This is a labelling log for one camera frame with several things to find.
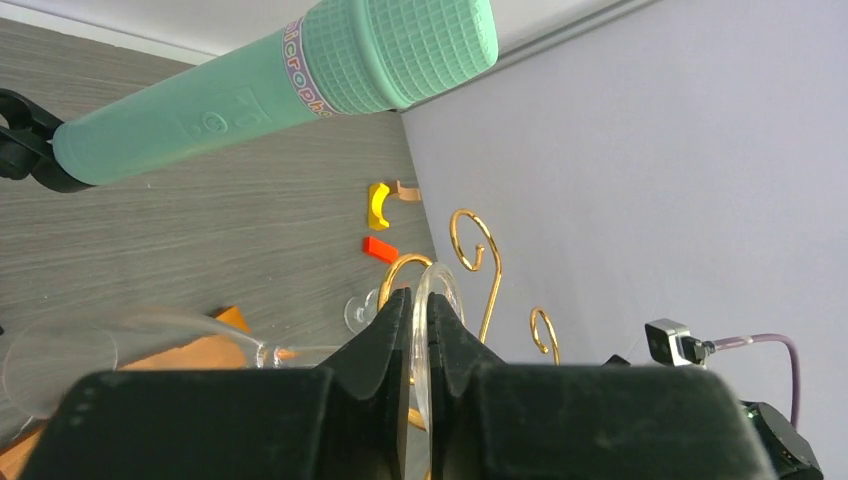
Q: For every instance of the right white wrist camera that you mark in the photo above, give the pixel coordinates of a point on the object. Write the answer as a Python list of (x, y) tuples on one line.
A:
[(671, 344)]

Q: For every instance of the orange wooden block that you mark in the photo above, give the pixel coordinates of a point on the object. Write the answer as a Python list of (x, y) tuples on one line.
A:
[(379, 250)]

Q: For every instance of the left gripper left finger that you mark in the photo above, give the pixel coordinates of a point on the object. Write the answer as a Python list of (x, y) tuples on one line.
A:
[(342, 419)]

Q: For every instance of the clear wine glass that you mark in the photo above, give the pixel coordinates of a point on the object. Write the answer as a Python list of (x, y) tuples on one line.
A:
[(360, 311), (43, 364)]

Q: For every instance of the small black tripod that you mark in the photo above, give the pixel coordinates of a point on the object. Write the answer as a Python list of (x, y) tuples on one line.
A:
[(26, 145)]

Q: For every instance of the brown wooden arch block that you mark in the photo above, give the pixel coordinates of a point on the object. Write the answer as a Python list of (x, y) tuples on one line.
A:
[(411, 194)]

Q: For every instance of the mint green bottle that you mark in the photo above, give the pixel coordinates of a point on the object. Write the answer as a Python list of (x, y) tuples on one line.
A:
[(340, 58)]

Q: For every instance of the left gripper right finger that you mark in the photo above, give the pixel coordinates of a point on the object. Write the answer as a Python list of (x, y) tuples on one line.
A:
[(494, 420)]

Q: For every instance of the yellow wooden block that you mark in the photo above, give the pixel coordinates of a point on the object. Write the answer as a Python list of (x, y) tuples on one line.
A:
[(377, 195)]

